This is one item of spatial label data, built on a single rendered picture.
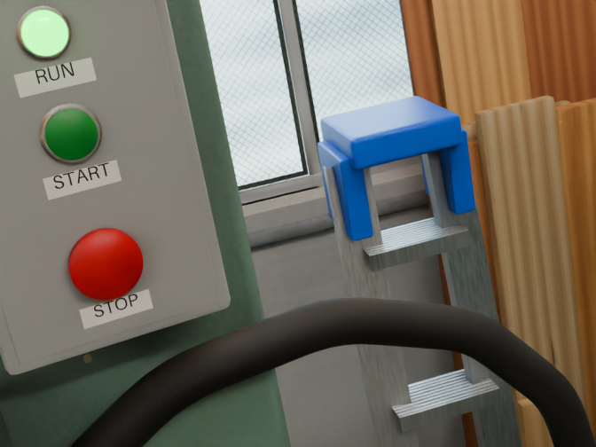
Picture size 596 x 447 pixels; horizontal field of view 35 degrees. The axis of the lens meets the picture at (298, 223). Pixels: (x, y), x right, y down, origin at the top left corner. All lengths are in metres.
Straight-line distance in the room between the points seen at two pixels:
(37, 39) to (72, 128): 0.04
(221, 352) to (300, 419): 1.73
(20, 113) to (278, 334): 0.16
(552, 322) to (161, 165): 1.56
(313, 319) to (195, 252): 0.08
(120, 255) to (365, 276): 0.98
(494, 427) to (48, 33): 1.21
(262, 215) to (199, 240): 1.56
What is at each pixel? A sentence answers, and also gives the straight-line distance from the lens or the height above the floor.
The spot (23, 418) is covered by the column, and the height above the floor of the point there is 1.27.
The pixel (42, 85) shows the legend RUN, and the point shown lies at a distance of 0.38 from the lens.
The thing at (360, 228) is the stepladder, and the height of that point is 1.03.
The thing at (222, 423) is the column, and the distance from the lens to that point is 0.52.
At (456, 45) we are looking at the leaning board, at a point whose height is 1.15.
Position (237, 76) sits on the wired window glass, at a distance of 1.97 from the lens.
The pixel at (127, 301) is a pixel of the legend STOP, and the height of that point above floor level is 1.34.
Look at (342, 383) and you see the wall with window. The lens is 2.17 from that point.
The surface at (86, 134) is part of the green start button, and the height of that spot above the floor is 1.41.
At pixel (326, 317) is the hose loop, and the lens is 0.46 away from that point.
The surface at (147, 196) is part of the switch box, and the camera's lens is 0.40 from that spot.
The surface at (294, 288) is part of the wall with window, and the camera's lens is 2.04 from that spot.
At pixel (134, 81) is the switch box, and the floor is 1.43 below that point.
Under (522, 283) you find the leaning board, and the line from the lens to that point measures 1.86.
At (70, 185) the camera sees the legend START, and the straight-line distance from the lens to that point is 0.39.
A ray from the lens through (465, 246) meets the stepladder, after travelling 1.37.
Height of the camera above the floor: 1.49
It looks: 20 degrees down
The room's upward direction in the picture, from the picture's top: 10 degrees counter-clockwise
